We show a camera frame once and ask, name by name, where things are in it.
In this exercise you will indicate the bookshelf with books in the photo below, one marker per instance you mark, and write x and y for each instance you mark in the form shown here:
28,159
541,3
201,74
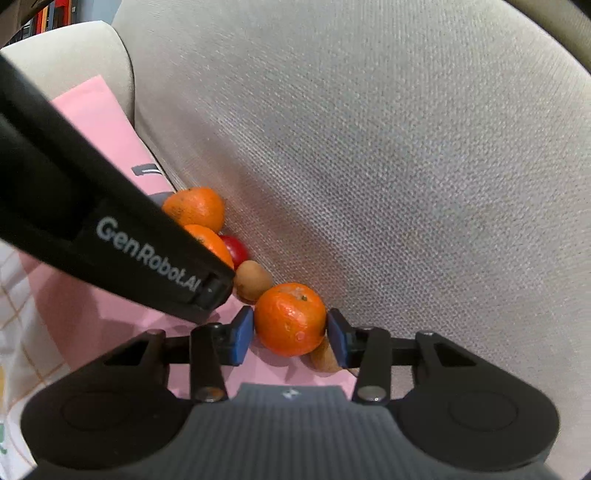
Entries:
21,19

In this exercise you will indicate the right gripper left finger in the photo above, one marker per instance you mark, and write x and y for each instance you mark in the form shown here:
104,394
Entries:
215,345

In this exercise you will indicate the beige sofa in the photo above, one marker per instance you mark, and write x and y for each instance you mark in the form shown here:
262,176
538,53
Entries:
423,164

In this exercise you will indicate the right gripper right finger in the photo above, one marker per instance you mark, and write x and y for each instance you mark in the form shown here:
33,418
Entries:
369,352

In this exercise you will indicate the pink checked lemon cloth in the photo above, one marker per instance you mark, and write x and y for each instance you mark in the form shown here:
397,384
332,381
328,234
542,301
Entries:
52,324

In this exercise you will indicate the orange tangerine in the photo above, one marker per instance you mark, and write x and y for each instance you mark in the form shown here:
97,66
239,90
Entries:
290,319
211,241
198,205

